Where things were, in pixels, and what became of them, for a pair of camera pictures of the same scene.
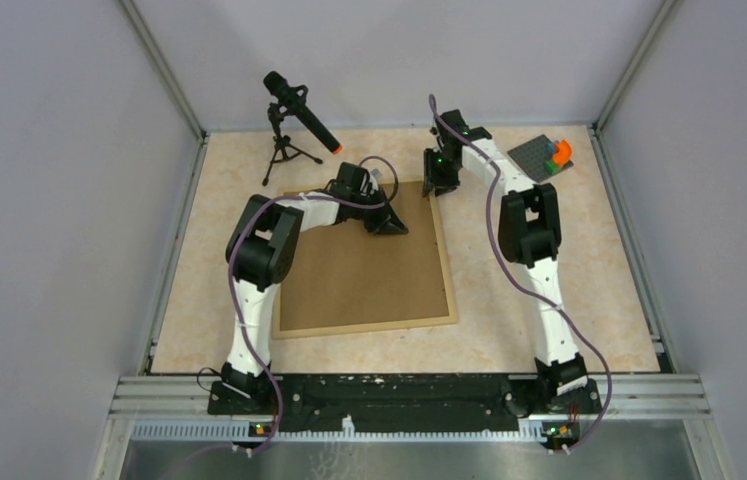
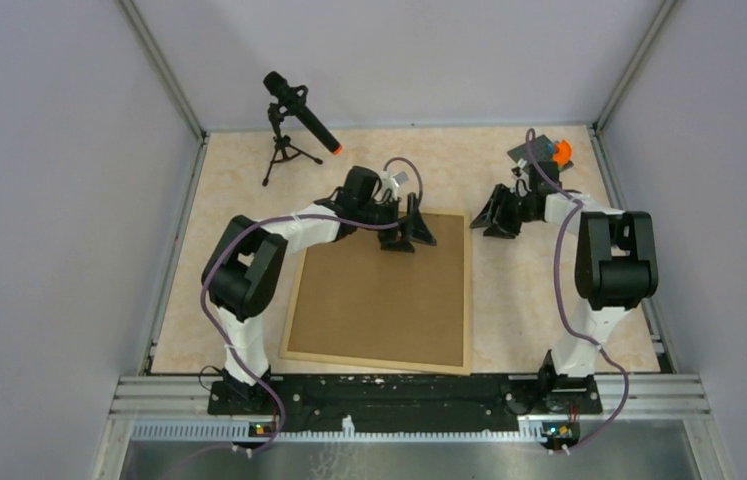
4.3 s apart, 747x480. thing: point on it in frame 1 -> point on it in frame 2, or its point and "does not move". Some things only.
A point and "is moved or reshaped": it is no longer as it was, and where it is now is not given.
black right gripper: x=430 y=182 -> x=501 y=227
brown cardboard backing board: x=341 y=273 is moved or reshaped
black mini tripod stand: x=283 y=148 does not move
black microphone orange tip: x=294 y=97 does not move
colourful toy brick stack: x=559 y=153 does not move
